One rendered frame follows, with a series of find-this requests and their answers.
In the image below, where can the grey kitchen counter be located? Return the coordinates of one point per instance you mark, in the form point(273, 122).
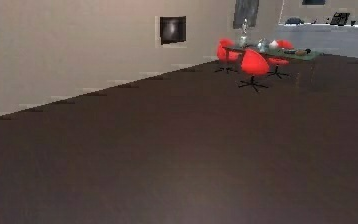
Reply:
point(323, 38)

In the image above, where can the red swivel chair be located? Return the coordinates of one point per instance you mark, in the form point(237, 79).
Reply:
point(225, 51)
point(282, 60)
point(254, 63)

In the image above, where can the tall clear glass bottle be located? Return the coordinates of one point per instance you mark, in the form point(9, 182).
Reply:
point(244, 32)

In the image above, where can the grey metal kettle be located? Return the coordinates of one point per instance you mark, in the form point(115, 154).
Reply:
point(262, 45)

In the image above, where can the white bowl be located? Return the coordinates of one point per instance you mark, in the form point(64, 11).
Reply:
point(273, 44)

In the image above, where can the dark green dining table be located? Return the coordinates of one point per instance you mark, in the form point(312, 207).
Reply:
point(287, 54)

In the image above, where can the black round pan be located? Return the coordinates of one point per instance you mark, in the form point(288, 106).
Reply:
point(290, 51)

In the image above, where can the brown bread loaf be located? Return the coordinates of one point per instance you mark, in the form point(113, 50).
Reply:
point(301, 52)

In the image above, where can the dark blue round object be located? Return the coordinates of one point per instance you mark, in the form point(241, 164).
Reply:
point(294, 21)

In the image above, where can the dark window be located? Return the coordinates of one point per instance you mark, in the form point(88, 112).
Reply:
point(313, 2)

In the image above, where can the black toaster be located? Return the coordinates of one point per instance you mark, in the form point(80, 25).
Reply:
point(340, 18)

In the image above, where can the dark grey wall hanging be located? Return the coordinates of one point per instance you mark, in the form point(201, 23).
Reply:
point(246, 13)

